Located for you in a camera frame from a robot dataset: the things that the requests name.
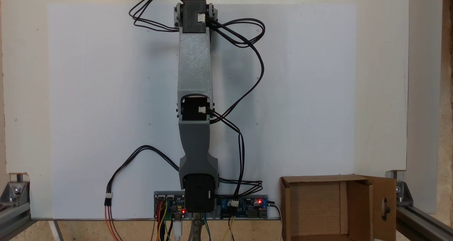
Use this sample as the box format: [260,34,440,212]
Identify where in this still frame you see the blue circuit board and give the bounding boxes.
[216,195,269,219]

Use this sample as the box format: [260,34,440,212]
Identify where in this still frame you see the metal table clamp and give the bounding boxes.
[189,213,208,241]

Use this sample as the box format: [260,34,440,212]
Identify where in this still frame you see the brown cardboard box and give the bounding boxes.
[280,174,397,241]

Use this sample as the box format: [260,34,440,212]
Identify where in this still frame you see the white paper sheet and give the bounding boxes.
[48,3,356,220]

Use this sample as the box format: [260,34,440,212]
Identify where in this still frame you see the black elbow motor cable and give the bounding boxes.
[209,117,264,208]

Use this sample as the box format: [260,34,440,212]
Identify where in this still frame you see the black wrist motor cable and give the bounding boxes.
[205,17,266,125]

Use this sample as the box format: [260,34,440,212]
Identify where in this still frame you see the circuit board with jumper wires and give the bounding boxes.
[154,191,187,221]

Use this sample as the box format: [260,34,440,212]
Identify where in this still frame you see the thin grey power cable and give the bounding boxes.
[268,200,283,241]

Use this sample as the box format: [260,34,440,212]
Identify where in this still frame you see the black cable with white connector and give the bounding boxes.
[104,145,180,208]

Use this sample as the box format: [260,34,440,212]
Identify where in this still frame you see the yellow jumper wire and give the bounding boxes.
[160,200,169,241]

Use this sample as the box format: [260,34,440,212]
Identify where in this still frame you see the white usb cable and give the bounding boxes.
[173,214,183,241]

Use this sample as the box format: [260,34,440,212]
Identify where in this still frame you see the red and orange wires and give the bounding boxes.
[104,206,123,241]

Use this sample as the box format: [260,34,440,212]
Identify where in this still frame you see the aluminium frame corner bracket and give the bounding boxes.
[385,170,453,241]
[0,173,32,241]

